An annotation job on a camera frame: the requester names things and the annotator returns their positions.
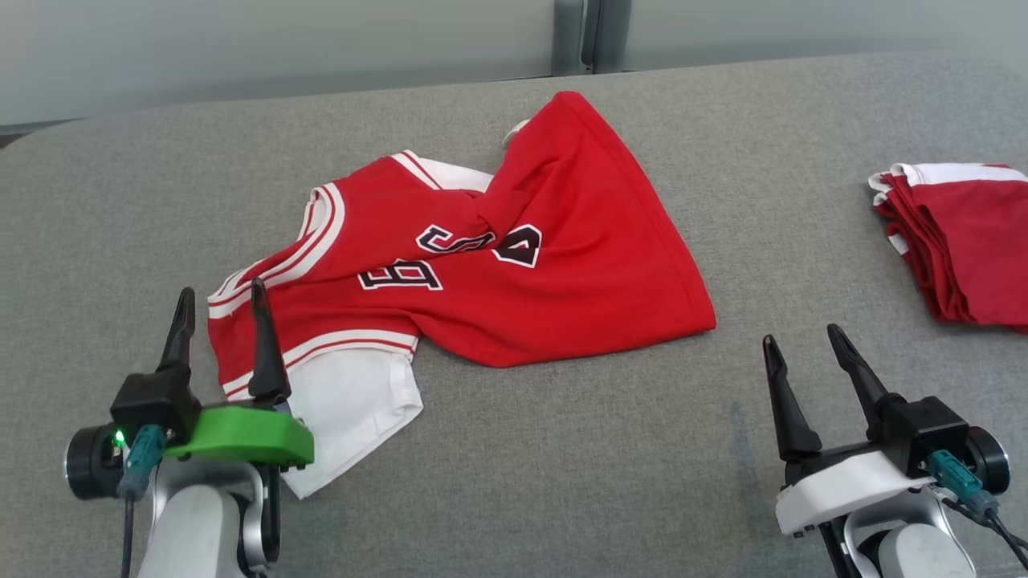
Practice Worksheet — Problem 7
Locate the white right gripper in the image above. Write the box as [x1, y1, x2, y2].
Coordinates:
[762, 324, 936, 537]

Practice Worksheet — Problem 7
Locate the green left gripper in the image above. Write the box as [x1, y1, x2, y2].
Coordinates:
[158, 278, 316, 470]

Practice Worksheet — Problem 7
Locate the red basketball jersey white trim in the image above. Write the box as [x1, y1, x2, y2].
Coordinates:
[207, 91, 717, 500]

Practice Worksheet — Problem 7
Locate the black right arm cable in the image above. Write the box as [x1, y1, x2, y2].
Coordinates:
[928, 450, 1028, 572]

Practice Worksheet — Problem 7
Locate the grey partition post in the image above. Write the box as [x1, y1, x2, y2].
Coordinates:
[590, 0, 632, 73]
[553, 0, 588, 77]

